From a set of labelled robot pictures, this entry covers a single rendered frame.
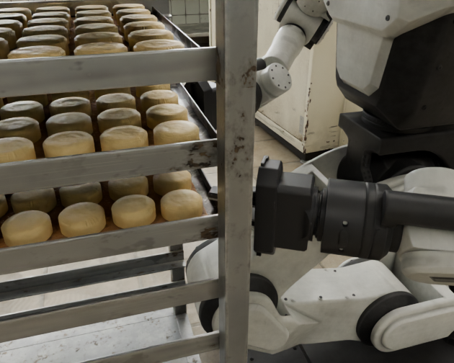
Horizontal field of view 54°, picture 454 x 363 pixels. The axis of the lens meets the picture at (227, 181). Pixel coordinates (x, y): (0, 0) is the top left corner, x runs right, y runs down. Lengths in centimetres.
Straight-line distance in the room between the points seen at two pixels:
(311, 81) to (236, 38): 163
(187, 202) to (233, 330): 17
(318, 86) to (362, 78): 133
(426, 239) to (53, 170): 38
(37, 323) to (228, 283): 21
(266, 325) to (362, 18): 51
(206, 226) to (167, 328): 67
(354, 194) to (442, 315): 56
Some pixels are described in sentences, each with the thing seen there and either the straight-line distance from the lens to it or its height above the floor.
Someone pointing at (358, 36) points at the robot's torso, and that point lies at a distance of 72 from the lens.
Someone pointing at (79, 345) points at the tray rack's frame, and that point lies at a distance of 114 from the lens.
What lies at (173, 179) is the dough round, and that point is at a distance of 57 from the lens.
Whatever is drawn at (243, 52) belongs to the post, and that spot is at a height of 89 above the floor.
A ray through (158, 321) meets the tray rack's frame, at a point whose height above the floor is 15.
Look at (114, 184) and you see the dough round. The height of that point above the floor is 70.
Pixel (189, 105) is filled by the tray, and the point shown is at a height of 77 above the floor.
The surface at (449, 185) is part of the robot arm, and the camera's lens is 54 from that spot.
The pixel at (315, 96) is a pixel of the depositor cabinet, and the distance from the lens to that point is 205.
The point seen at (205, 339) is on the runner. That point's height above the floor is 52.
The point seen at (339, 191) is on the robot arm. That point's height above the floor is 73.
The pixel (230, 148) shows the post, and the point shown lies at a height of 80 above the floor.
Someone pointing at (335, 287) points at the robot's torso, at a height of 36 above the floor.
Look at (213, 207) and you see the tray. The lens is 55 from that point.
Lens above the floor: 97
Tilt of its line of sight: 29 degrees down
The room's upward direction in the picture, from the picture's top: straight up
